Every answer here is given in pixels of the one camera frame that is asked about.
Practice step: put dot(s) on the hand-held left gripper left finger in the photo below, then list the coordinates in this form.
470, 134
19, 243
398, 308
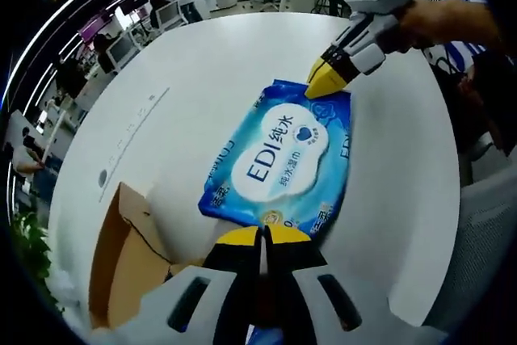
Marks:
153, 321

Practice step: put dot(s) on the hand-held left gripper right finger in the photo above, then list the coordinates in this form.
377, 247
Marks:
379, 326

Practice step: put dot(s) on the brown cardboard shoe box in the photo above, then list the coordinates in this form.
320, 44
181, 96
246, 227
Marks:
117, 260

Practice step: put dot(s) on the blue wet wipes soft packet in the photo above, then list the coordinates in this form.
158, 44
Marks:
278, 159

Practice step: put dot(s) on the person's right hand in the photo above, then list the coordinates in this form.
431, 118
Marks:
424, 23

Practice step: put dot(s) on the person's dark shirt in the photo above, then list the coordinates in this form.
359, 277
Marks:
488, 98

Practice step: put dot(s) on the grey mesh office chair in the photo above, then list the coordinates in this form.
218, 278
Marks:
476, 232

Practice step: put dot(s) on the green potted plant white pot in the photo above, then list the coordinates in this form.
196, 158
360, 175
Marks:
32, 248

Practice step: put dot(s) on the white office chair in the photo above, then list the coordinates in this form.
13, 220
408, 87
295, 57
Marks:
121, 50
171, 15

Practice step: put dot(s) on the purple wall screen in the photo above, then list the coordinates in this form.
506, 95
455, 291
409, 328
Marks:
95, 28

